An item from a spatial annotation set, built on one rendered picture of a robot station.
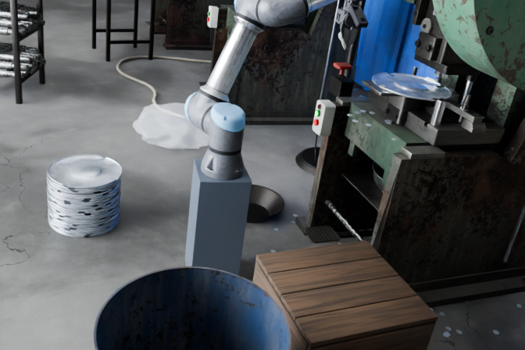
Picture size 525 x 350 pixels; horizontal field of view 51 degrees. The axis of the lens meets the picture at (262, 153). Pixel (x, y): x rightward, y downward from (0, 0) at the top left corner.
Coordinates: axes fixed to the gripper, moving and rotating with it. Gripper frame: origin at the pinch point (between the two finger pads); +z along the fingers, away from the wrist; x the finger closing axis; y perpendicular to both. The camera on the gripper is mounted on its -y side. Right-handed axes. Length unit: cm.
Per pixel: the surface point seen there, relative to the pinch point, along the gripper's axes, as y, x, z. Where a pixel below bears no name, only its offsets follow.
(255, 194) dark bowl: 21, 22, 80
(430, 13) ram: -28.3, -14.4, -20.7
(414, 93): -40.6, -6.4, 5.0
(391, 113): -32.8, -4.9, 15.9
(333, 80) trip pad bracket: -0.3, 3.1, 14.4
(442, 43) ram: -38.5, -14.4, -12.7
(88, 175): 12, 100, 60
